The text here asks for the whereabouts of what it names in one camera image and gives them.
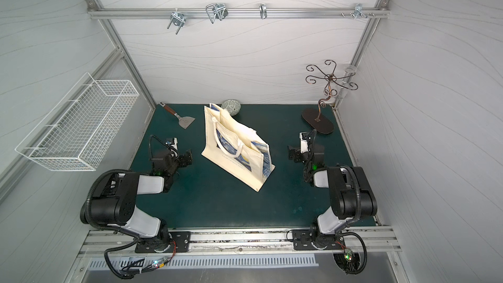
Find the cream canvas tote bag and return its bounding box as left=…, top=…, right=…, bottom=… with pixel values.
left=202, top=104, right=275, bottom=192

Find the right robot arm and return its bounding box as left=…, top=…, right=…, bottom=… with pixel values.
left=286, top=130, right=377, bottom=275

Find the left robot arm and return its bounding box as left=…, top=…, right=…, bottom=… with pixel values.
left=80, top=139, right=193, bottom=280

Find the copper jewelry stand black base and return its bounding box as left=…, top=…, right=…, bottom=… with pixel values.
left=301, top=60, right=358, bottom=135

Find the aluminium crossbar with hooks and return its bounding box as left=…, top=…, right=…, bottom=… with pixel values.
left=85, top=0, right=390, bottom=31

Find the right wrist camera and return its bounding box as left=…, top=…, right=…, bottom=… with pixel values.
left=299, top=132, right=309, bottom=153

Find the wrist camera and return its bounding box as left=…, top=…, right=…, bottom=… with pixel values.
left=299, top=132, right=309, bottom=153
left=165, top=137, right=178, bottom=150

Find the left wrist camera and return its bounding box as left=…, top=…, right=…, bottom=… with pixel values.
left=165, top=137, right=178, bottom=150

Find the metal spatula brown handle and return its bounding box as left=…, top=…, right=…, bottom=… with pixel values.
left=159, top=102, right=195, bottom=129

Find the white wire basket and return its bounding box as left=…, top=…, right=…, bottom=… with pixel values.
left=14, top=73, right=139, bottom=172

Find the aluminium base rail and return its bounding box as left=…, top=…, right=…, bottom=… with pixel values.
left=78, top=226, right=402, bottom=257

